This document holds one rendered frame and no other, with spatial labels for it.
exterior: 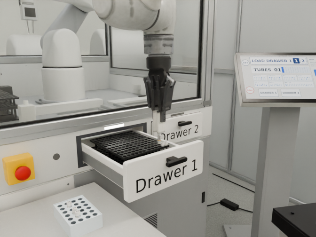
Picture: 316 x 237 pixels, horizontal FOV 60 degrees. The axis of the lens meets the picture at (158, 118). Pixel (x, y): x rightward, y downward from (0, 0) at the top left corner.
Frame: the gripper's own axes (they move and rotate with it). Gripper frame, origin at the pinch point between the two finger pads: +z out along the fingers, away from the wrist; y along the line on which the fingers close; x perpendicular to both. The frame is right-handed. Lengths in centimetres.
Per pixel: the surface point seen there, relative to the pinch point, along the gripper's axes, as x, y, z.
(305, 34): 162, -26, -34
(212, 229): 82, -41, 98
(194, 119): 35.6, -17.2, 8.0
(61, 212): -33.0, 0.0, 19.0
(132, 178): -17.8, 10.7, 10.4
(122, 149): -10.1, -5.9, 8.6
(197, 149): 6.4, 10.7, 8.0
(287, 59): 93, -5, -18
